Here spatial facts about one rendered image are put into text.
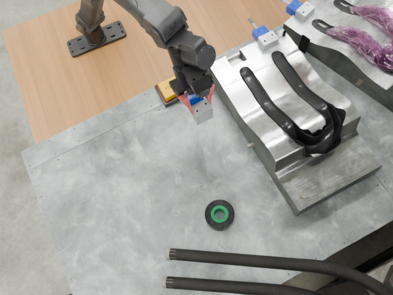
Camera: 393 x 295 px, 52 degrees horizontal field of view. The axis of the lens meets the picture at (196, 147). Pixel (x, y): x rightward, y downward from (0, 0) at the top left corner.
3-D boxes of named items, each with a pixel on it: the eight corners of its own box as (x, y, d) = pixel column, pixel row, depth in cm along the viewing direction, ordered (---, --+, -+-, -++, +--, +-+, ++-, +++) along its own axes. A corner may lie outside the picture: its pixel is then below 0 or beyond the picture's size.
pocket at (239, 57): (224, 63, 126) (224, 56, 122) (239, 55, 126) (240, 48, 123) (231, 74, 124) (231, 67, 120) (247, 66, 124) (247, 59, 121)
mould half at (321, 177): (209, 80, 130) (207, 55, 117) (279, 45, 133) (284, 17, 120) (296, 216, 111) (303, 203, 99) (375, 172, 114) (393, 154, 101)
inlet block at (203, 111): (176, 89, 116) (173, 79, 111) (192, 81, 117) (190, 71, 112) (197, 125, 112) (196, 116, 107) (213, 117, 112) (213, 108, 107)
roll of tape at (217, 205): (228, 235, 110) (228, 233, 107) (201, 225, 112) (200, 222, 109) (238, 208, 113) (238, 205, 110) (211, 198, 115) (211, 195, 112)
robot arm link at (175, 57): (203, 60, 99) (195, 34, 94) (186, 72, 96) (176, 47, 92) (185, 54, 103) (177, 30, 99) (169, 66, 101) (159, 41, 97)
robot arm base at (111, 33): (121, 20, 132) (114, 5, 135) (64, 44, 130) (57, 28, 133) (127, 36, 139) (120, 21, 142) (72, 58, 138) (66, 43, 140)
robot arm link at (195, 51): (224, 52, 94) (203, 9, 86) (200, 78, 92) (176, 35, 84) (193, 44, 102) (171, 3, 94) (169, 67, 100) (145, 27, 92)
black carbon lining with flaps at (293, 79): (235, 74, 122) (235, 55, 113) (281, 51, 124) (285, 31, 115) (299, 170, 109) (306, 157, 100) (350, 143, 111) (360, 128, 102)
